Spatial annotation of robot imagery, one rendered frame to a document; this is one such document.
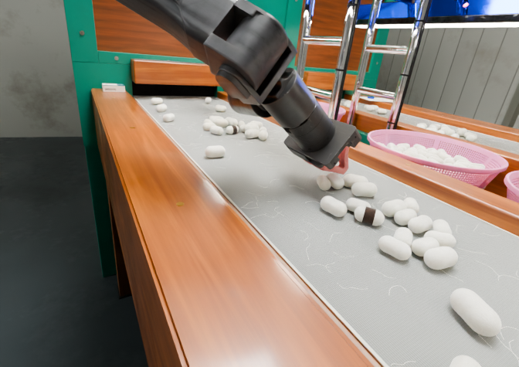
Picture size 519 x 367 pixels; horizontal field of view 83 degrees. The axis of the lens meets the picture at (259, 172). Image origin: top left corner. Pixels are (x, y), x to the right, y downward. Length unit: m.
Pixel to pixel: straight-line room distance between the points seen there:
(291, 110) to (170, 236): 0.20
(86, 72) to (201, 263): 0.89
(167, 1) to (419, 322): 0.38
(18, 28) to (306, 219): 3.04
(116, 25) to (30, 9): 2.15
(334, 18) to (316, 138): 1.11
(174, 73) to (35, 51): 2.26
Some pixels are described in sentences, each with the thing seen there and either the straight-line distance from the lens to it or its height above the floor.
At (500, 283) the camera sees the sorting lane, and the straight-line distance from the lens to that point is 0.38.
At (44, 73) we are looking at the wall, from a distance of 3.22.
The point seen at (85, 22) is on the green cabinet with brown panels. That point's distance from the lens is 1.07.
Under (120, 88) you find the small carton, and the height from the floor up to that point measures 0.78.
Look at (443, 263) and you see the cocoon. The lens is 0.34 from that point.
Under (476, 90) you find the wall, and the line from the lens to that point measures 2.47.
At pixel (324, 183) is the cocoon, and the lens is 0.44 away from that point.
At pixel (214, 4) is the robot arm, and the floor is 0.96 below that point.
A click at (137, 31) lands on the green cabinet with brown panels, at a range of 1.09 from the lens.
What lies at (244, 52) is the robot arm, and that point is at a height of 0.92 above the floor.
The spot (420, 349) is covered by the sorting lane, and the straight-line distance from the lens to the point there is 0.27.
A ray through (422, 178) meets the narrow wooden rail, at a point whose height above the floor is 0.76.
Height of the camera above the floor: 0.92
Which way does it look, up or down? 23 degrees down
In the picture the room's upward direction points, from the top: 6 degrees clockwise
